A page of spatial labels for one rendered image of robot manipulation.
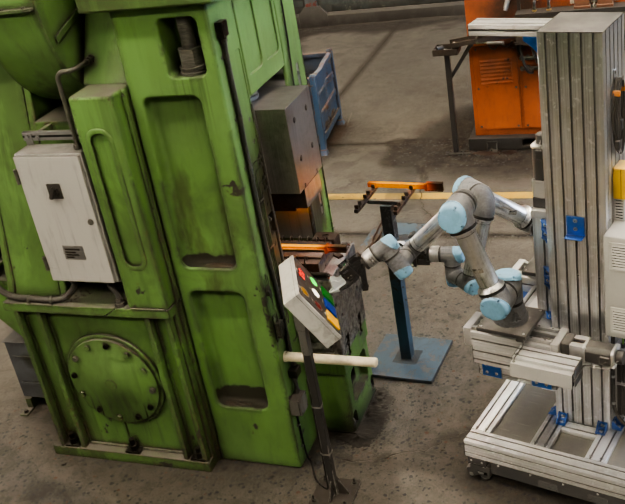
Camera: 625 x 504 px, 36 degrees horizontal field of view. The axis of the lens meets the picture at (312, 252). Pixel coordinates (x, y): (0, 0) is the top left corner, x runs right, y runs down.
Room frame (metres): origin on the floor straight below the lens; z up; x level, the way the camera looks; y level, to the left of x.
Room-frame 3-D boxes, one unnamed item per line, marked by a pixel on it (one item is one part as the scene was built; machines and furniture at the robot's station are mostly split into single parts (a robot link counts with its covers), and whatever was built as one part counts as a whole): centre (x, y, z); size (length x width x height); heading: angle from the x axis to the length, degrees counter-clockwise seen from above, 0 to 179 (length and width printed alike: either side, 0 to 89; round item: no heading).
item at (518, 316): (3.39, -0.78, 0.87); 0.15 x 0.15 x 0.10
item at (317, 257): (4.07, 0.13, 0.96); 0.42 x 0.20 x 0.09; 66
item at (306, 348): (3.44, 0.10, 0.54); 0.04 x 0.04 x 1.08; 66
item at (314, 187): (4.07, 0.13, 1.32); 0.42 x 0.20 x 0.10; 66
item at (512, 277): (3.39, -0.78, 0.98); 0.13 x 0.12 x 0.14; 148
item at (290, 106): (4.10, 0.11, 1.56); 0.42 x 0.39 x 0.40; 66
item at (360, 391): (4.12, 0.12, 0.23); 0.55 x 0.37 x 0.47; 66
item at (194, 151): (3.86, 0.39, 1.15); 0.44 x 0.26 x 2.30; 66
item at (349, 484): (3.44, 0.10, 0.05); 0.22 x 0.22 x 0.09; 66
